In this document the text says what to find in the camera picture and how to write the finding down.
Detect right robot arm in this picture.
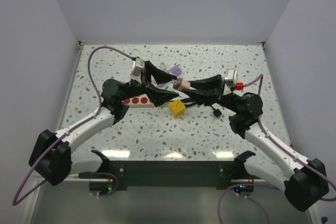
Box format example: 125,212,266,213
178,69,332,211

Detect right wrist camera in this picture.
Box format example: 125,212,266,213
224,69,244,91

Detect black power cable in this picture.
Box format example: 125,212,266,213
181,98,223,118

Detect green USB charger plug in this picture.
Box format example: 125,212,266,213
162,85,172,90

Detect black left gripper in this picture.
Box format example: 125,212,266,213
119,61,179,106

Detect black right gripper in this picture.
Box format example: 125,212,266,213
182,74,240,114

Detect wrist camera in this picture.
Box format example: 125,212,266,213
224,69,244,91
130,58,144,83

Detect aluminium rail frame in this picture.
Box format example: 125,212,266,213
22,42,318,223

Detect purple power strip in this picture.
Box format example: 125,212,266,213
168,65,182,77

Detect yellow cube socket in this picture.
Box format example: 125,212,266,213
169,99,186,118

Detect beige power strip red sockets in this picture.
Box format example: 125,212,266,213
122,95,155,108

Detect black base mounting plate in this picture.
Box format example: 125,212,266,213
78,160,266,192

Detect pink brown USB charger plug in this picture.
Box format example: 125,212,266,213
172,78,191,91

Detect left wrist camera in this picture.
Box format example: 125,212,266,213
130,58,144,83

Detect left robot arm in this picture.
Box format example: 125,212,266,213
28,59,179,185

